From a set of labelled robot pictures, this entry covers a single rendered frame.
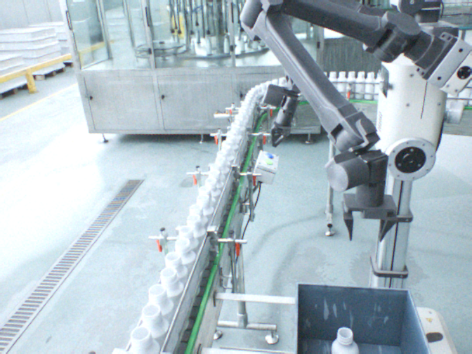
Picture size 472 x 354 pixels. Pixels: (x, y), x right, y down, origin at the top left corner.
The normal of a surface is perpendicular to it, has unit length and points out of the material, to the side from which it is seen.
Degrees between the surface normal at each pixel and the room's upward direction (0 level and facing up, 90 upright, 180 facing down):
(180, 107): 90
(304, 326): 90
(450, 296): 0
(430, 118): 101
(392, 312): 90
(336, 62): 90
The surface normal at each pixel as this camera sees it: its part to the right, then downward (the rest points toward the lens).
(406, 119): -0.15, 0.59
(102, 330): -0.06, -0.90
